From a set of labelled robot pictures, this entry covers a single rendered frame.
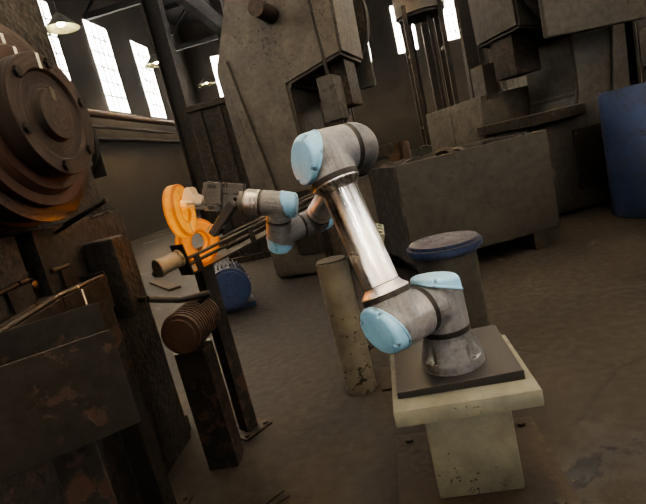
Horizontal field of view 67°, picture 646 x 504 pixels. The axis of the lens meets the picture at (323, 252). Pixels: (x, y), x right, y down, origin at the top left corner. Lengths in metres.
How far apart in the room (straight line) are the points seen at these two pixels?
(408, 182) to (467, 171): 0.38
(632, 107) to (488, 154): 1.05
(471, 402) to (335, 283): 0.77
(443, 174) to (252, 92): 1.64
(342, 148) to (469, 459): 0.78
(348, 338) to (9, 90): 1.25
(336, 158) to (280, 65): 2.80
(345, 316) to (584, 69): 3.28
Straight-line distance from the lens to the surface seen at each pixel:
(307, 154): 1.11
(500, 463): 1.32
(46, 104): 1.30
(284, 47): 3.88
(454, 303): 1.18
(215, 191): 1.44
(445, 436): 1.26
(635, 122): 3.88
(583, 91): 4.53
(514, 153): 3.35
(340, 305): 1.78
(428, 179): 3.10
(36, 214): 1.31
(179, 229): 1.46
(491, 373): 1.21
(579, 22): 4.21
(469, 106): 4.89
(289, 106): 3.84
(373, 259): 1.09
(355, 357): 1.85
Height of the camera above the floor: 0.87
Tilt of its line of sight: 10 degrees down
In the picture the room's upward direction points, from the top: 14 degrees counter-clockwise
